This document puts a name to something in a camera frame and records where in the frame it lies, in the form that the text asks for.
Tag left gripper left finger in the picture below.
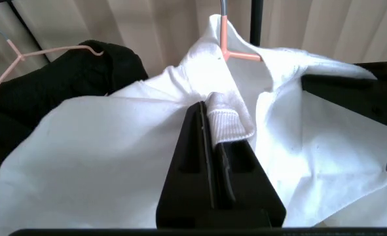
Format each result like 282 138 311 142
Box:
155 100 219 229

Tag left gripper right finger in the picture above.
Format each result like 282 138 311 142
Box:
214 140 287 229

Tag white garment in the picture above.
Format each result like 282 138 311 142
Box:
0 13 387 229

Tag pink clothes hanger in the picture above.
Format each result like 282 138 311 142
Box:
219 0 263 64
0 24 105 104

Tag black shorts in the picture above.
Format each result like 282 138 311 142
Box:
0 39 149 230

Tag black clothes rack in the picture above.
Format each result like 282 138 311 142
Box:
0 0 265 64

